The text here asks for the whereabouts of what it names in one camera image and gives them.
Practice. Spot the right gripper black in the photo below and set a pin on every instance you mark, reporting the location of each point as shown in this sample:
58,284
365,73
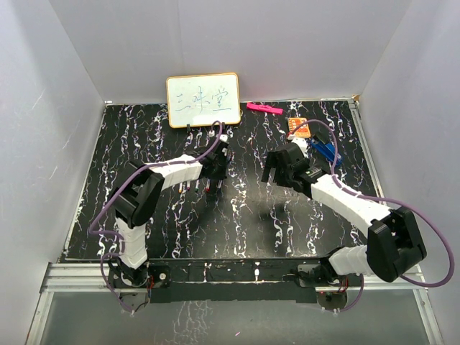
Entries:
273,162

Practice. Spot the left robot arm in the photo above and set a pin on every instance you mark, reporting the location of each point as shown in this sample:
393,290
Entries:
136,203

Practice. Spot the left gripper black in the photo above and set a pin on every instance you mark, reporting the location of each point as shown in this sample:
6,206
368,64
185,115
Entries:
221,175

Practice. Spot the black base bar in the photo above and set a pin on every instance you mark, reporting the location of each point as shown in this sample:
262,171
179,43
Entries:
299,280

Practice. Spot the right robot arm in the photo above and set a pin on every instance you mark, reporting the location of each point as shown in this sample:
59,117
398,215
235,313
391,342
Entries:
394,242

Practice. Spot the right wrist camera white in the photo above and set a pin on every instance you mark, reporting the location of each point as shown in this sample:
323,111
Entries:
300,142

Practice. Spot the whiteboard with yellow frame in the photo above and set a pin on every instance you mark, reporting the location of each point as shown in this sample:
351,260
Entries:
200,100

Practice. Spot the small spiral notebook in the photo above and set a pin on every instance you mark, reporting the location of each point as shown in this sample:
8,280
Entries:
297,127

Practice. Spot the aluminium frame rail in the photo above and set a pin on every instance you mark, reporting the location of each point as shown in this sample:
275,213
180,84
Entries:
73,277

